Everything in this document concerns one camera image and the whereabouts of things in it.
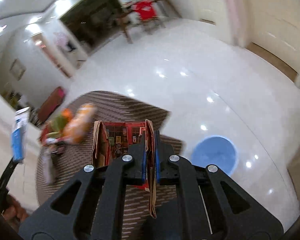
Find red cardboard snack box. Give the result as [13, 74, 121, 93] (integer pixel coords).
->
[91, 119, 157, 218]

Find blue white wrapper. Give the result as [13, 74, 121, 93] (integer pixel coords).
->
[11, 107, 30, 163]

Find blue plastic trash bin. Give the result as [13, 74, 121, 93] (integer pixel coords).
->
[190, 135, 238, 176]

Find orange snack bag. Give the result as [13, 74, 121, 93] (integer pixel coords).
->
[63, 103, 97, 144]

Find green plush toy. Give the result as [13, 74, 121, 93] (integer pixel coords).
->
[50, 108, 73, 132]

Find wooden dining table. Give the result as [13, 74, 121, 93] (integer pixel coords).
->
[115, 0, 183, 45]

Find white panel door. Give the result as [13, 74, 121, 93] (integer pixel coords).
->
[248, 0, 300, 75]

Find red covered chair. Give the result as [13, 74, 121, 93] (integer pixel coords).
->
[131, 0, 165, 34]

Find framed wall picture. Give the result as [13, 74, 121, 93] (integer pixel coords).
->
[10, 59, 26, 81]

